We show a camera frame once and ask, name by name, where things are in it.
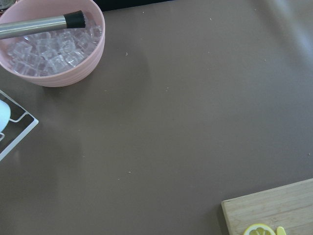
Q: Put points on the lemon slice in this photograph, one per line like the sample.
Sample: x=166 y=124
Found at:
x=259 y=229

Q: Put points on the bamboo cutting board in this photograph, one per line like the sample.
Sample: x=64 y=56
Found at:
x=289 y=206

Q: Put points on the white cup on rack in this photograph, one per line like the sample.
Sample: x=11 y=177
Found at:
x=5 y=113

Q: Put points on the clear ice cubes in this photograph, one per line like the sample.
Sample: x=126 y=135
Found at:
x=53 y=52

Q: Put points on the steel muddler black tip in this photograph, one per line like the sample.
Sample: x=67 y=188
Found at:
x=22 y=28

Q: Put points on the yellow lemon wedge piece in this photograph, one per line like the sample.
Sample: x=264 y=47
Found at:
x=280 y=231

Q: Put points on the white wire rack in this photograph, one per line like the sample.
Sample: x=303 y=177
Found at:
x=20 y=124

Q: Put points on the pink ribbed bowl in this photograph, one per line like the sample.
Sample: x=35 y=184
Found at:
x=25 y=10

